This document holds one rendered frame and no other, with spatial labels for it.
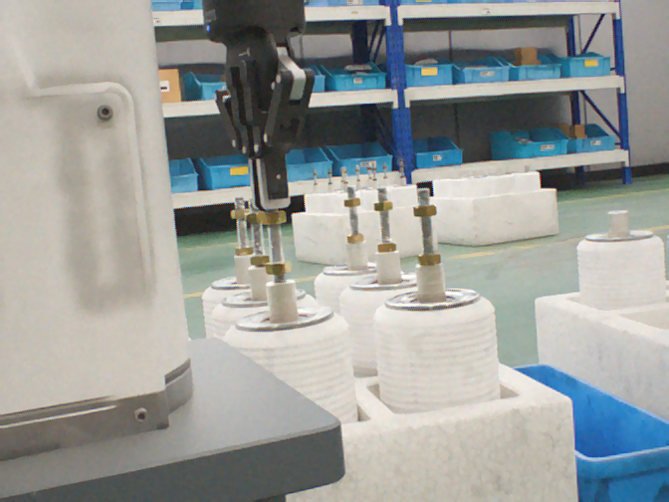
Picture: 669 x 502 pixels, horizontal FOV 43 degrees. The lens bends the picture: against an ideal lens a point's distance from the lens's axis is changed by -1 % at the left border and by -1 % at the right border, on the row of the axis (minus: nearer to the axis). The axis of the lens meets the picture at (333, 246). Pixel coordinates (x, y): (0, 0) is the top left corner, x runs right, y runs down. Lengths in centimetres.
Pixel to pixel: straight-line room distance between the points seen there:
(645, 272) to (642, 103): 672
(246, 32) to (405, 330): 25
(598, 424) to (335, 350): 36
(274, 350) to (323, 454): 38
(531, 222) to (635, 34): 451
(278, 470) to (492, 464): 43
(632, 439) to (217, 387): 61
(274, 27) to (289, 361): 23
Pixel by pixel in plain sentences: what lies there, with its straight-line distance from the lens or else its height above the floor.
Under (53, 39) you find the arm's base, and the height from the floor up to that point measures 41.
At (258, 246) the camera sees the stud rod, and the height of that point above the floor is 30.
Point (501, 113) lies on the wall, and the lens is 686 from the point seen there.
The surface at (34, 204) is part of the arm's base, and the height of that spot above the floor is 36.
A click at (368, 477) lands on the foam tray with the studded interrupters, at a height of 15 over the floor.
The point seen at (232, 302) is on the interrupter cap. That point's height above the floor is 25.
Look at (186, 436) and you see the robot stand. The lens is 23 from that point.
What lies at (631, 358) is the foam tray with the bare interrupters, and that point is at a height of 15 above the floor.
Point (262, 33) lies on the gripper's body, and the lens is 62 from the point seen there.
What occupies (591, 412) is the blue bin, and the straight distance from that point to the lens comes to 91.
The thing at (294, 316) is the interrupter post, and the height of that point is 26.
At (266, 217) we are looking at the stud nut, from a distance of 64.
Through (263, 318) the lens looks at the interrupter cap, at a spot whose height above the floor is 25.
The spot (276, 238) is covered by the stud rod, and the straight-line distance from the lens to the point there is 64.
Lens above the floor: 37
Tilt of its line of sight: 6 degrees down
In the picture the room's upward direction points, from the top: 5 degrees counter-clockwise
